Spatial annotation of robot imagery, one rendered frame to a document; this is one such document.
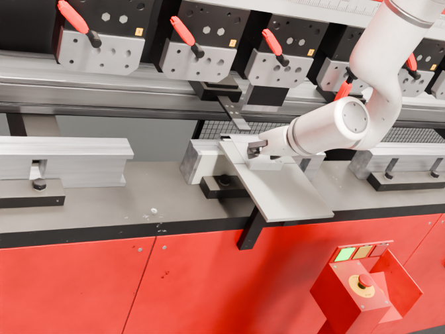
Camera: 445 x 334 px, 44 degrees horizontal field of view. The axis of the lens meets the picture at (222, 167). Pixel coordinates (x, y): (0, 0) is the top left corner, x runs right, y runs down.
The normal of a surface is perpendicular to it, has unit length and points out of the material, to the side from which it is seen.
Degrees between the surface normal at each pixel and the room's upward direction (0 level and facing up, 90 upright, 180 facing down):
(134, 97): 90
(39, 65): 0
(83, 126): 0
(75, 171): 90
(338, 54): 90
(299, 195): 0
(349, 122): 41
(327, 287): 90
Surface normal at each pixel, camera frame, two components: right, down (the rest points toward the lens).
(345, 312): -0.87, 0.01
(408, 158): 0.39, 0.64
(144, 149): 0.32, -0.76
